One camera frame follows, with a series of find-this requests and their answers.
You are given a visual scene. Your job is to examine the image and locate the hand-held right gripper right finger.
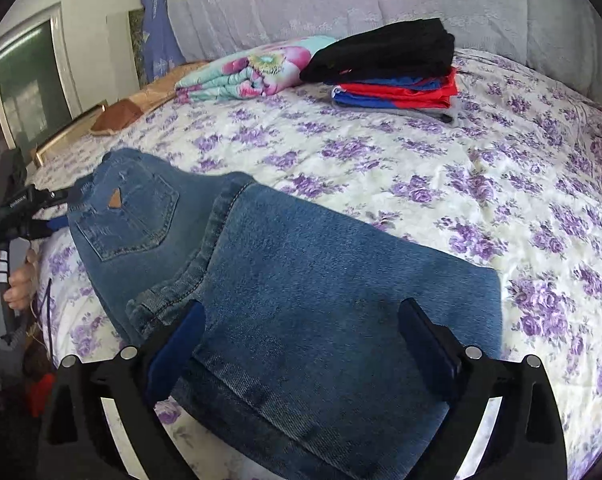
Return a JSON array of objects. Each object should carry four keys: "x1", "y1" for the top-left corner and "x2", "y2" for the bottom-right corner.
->
[{"x1": 398, "y1": 297, "x2": 568, "y2": 480}]

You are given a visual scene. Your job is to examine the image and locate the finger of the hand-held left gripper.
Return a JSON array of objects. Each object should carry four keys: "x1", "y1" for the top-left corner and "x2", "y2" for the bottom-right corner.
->
[
  {"x1": 28, "y1": 216, "x2": 72, "y2": 241},
  {"x1": 28, "y1": 186, "x2": 70, "y2": 207}
]

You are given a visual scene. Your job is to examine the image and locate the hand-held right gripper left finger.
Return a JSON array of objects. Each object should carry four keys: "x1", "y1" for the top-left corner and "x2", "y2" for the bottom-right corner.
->
[{"x1": 36, "y1": 299, "x2": 207, "y2": 480}]

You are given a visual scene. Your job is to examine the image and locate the blue denim pants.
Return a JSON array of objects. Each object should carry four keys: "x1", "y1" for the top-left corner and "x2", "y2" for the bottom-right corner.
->
[{"x1": 67, "y1": 147, "x2": 504, "y2": 480}]

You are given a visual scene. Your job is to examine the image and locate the person's left hand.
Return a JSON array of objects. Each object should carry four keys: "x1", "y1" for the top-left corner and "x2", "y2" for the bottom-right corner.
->
[{"x1": 0, "y1": 249, "x2": 39, "y2": 315}]

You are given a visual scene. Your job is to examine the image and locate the white framed window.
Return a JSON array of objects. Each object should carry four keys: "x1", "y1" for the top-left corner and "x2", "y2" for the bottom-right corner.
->
[{"x1": 0, "y1": 4, "x2": 84, "y2": 153}]

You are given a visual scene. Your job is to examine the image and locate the red cloth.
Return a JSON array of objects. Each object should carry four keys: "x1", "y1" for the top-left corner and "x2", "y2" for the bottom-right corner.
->
[{"x1": 27, "y1": 374, "x2": 56, "y2": 417}]

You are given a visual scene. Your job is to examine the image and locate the purple floral bedsheet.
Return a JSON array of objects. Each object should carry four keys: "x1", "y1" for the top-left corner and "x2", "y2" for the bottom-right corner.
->
[{"x1": 28, "y1": 47, "x2": 602, "y2": 480}]

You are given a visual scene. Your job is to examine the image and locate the blue patterned cushion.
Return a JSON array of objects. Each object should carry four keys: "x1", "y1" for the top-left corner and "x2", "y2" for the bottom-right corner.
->
[{"x1": 138, "y1": 0, "x2": 188, "y2": 87}]

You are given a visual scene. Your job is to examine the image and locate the teal pink floral folded blanket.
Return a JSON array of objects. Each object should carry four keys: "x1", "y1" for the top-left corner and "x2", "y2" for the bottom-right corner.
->
[{"x1": 175, "y1": 35, "x2": 338, "y2": 105}]

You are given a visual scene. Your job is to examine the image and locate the black folded garment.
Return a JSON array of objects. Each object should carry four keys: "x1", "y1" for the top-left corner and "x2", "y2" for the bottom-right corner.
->
[{"x1": 299, "y1": 17, "x2": 456, "y2": 85}]

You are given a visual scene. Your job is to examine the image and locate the golden wooden frame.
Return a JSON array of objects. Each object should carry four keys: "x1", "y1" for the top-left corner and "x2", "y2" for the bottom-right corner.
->
[{"x1": 32, "y1": 101, "x2": 108, "y2": 168}]

